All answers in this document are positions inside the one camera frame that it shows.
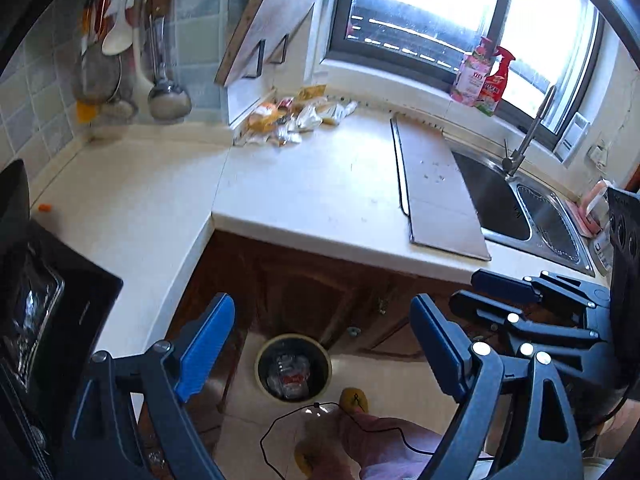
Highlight chrome sink faucet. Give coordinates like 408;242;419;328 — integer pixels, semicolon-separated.
501;84;556;178

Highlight white atomy box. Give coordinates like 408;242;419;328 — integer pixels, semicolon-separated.
332;101;358;125

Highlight brown cardboard sheet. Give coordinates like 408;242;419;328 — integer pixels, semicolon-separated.
392;115;491;261

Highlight pink detergent refill pouch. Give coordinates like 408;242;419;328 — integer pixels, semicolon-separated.
450;37;495;106

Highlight white paper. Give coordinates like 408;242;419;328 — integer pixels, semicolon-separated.
290;105;322;132

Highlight steel sink drain basket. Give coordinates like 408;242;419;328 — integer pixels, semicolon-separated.
518;184;580;263

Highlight orange yellow snack bag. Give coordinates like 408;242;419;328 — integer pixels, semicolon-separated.
247;102;288;133

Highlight round trash bin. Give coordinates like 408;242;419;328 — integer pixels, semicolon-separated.
254;334;333;404

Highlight red spray bottle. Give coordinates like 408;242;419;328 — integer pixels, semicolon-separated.
475;47;515;116

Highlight wooden cutting board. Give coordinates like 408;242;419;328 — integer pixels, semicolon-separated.
215;0;316;88

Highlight clear plastic bottle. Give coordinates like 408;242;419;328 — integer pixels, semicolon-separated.
267;356;302;399

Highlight steel mesh strainer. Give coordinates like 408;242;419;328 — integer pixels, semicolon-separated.
72;0;124;106

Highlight loofah sponge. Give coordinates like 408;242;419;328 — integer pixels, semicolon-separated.
316;103;344;126

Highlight thin black cable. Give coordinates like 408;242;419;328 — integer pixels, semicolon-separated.
258;401;497;480

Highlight white slotted spatula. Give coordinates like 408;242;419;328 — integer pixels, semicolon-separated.
126;0;153;115

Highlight stainless steel sink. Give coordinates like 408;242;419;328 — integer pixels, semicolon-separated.
448;140;594;276

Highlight steel ladle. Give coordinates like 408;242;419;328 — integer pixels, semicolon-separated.
146;0;192;122

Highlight yellow embroidered slipper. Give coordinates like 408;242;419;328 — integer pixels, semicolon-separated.
338;387;369;415

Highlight pink candy wrapper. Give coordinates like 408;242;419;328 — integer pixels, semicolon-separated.
277;96;295;110

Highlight strawberry milk carton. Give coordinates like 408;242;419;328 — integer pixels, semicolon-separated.
281;370;308;388

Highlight white scalloped plate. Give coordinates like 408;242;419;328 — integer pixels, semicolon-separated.
234;127;303;148

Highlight black induction cooktop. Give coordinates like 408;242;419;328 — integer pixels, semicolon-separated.
1;159;124;445

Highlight white rice spoon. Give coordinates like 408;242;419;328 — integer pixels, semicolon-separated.
102;0;134;56

